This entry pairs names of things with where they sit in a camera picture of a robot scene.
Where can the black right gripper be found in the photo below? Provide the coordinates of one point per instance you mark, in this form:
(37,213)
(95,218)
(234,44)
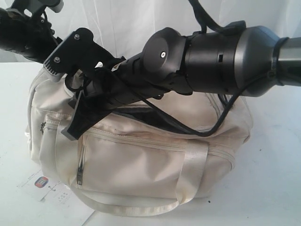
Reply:
(99,91)

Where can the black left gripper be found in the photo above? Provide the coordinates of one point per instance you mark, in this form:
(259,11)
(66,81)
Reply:
(27,36)

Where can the cream fabric duffel bag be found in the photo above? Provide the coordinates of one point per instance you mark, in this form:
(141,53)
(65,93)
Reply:
(124,166)

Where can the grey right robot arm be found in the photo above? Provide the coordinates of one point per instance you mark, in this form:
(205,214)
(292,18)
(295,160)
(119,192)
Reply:
(233,62)

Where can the white paper hang tag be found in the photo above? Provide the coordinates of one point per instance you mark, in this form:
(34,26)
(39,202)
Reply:
(37,185)

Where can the white backdrop curtain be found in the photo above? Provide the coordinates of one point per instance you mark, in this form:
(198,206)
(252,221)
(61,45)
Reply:
(123,26)

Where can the white paper sheet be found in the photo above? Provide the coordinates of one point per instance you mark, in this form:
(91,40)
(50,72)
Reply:
(58,206)

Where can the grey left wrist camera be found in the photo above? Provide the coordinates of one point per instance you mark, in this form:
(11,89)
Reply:
(35,6)

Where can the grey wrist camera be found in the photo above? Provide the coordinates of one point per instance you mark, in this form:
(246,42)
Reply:
(77,52)
(35,6)

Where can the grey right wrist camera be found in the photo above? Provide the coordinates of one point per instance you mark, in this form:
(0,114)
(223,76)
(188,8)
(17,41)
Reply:
(77,52)

